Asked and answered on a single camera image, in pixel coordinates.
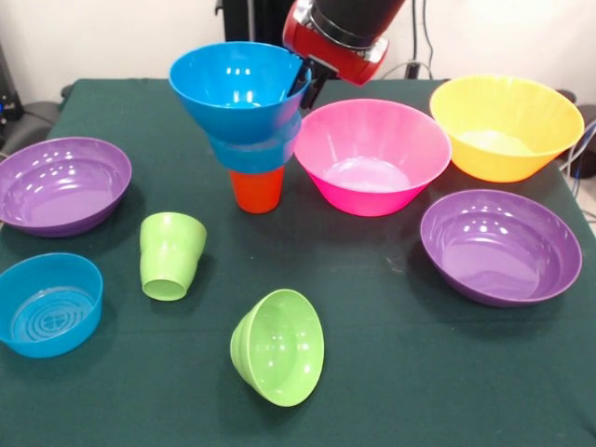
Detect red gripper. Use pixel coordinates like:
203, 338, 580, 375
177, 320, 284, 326
282, 0, 390, 111

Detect deep smooth blue bowl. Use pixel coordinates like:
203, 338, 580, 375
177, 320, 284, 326
168, 41, 312, 145

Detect pink bowl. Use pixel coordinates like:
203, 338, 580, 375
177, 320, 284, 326
292, 99, 453, 218

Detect blue bowl with ringed bottom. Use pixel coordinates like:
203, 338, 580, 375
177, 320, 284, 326
0, 252, 104, 359
207, 110, 304, 175

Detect orange cup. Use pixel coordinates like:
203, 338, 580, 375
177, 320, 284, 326
227, 165, 286, 215

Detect green cup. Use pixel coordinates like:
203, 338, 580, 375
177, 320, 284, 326
139, 211, 209, 303

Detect small green bowl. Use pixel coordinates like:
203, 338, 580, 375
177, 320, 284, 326
229, 289, 326, 409

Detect yellow-orange bowl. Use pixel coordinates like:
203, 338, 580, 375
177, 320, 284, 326
428, 74, 586, 183

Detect purple bowl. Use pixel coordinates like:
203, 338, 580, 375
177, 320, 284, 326
419, 188, 583, 308
0, 136, 133, 238

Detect black rounded seat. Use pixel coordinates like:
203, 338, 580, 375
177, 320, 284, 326
8, 99, 62, 155

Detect black equipment rack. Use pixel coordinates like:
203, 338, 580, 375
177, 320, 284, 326
0, 44, 23, 141

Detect dark green tablecloth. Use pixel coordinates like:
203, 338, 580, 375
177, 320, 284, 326
0, 77, 596, 447

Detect black plug with grey cable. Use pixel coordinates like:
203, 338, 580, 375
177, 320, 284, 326
381, 59, 432, 80

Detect light blue cable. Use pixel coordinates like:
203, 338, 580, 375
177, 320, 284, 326
556, 118, 596, 181

